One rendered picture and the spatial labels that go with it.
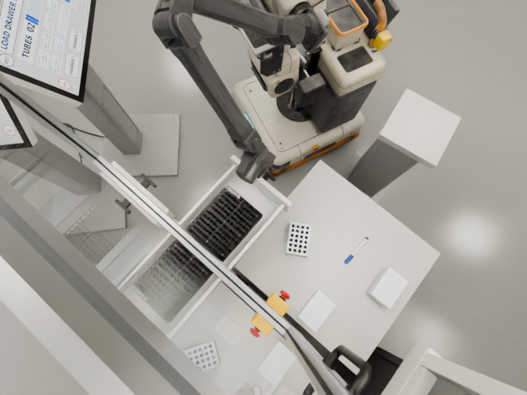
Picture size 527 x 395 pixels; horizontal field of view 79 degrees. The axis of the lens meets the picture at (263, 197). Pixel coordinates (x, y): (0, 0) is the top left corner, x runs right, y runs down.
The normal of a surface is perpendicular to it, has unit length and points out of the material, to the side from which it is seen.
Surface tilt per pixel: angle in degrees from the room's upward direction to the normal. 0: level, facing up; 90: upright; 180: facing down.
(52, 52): 50
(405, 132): 0
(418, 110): 0
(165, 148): 3
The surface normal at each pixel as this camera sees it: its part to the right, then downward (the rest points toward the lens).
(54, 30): 0.78, -0.18
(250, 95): 0.03, -0.25
